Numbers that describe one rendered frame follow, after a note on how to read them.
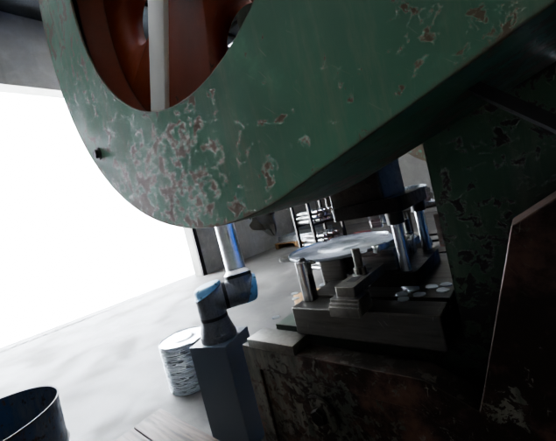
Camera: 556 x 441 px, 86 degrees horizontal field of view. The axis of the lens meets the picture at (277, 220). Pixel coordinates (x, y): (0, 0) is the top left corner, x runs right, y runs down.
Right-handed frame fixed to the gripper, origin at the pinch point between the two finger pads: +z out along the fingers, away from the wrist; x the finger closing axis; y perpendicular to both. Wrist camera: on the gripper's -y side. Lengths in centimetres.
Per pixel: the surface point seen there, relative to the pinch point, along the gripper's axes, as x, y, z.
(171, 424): -59, 22, 30
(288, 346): 0.7, 17.3, 25.0
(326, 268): 4.2, -4.7, 15.8
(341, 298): 16.9, 14.9, 22.2
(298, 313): 3.6, 12.9, 20.8
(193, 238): -391, -266, -168
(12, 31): -257, -77, -471
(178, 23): 31, 30, -26
